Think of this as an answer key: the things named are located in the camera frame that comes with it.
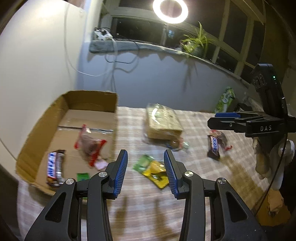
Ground large Snickers bar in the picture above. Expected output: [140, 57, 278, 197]
[47, 149, 66, 189]

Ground potted spider plant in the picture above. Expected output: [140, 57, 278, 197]
[180, 22, 216, 58]

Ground plaid table cloth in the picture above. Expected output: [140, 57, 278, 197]
[17, 106, 271, 241]

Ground yellow candy packet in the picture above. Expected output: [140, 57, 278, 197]
[142, 160, 169, 189]

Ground white power strip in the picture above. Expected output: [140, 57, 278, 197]
[94, 28, 113, 41]

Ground small Snickers bar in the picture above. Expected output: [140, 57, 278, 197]
[207, 135, 220, 161]

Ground green snack bag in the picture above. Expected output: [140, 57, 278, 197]
[215, 86, 236, 113]

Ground white cable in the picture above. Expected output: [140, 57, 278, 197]
[63, 3, 118, 78]

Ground red clear snack bag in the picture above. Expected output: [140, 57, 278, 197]
[74, 125, 107, 167]
[209, 130, 232, 152]

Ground cracker pack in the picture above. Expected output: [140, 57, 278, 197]
[145, 103, 183, 140]

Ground small green candy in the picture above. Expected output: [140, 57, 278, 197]
[182, 142, 189, 150]

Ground ring light on tripod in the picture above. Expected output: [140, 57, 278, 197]
[152, 0, 189, 46]

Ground brown cardboard box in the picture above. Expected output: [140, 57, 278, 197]
[16, 90, 118, 195]

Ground pink candy packet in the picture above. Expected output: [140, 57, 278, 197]
[94, 160, 108, 171]

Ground dark green candy packet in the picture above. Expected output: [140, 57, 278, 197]
[76, 173, 90, 182]

